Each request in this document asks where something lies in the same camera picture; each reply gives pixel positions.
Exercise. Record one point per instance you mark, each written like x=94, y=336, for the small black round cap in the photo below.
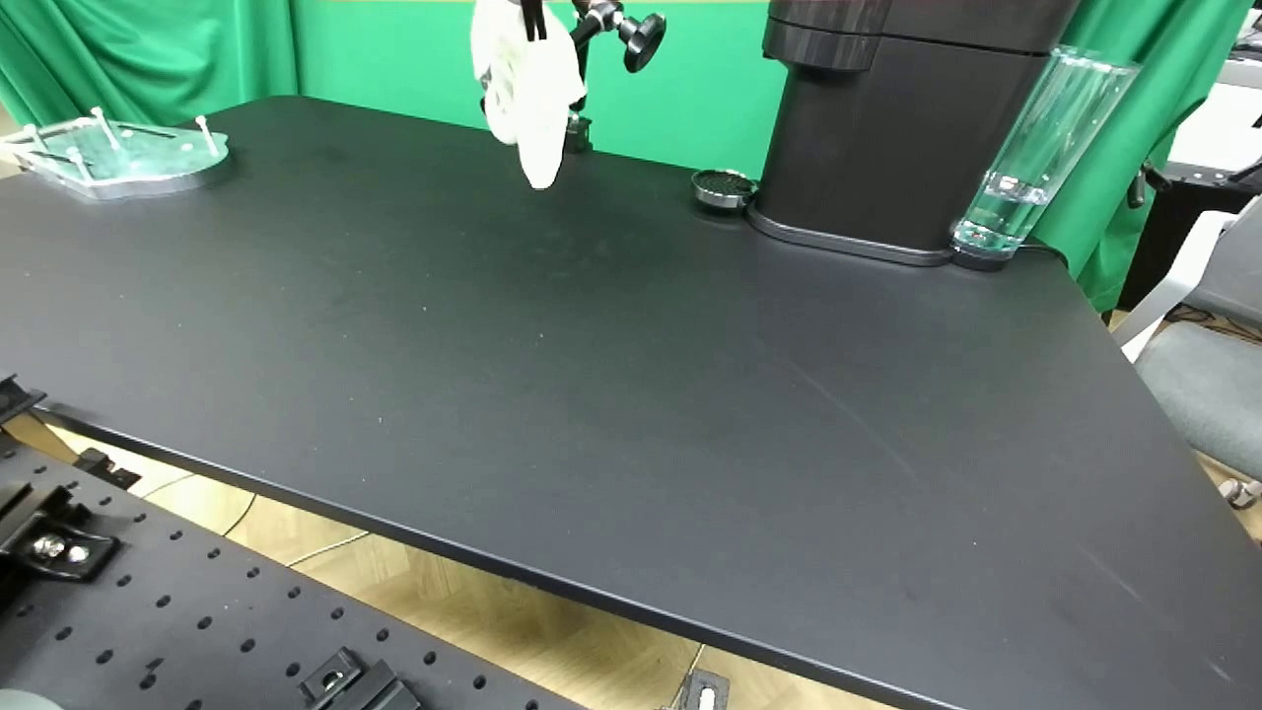
x=724, y=189

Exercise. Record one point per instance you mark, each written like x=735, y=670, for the black stand with knob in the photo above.
x=622, y=27

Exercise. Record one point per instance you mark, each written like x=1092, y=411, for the floor power outlet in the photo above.
x=704, y=691

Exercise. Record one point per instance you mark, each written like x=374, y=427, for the green fabric curtain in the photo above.
x=1157, y=91
x=382, y=60

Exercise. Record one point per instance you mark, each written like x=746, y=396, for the black perforated board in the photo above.
x=198, y=618

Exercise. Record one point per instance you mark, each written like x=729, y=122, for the clear acrylic tray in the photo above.
x=122, y=150

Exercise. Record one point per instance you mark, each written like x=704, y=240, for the grey office chair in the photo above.
x=1215, y=367

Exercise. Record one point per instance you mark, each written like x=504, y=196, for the black clamp with silver bolts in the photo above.
x=52, y=540

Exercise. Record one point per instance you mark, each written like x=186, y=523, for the white side table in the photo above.
x=1226, y=122

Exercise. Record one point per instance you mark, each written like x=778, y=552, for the black robot base pedestal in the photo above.
x=893, y=118

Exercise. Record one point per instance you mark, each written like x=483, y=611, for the black mounting bracket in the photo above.
x=358, y=682

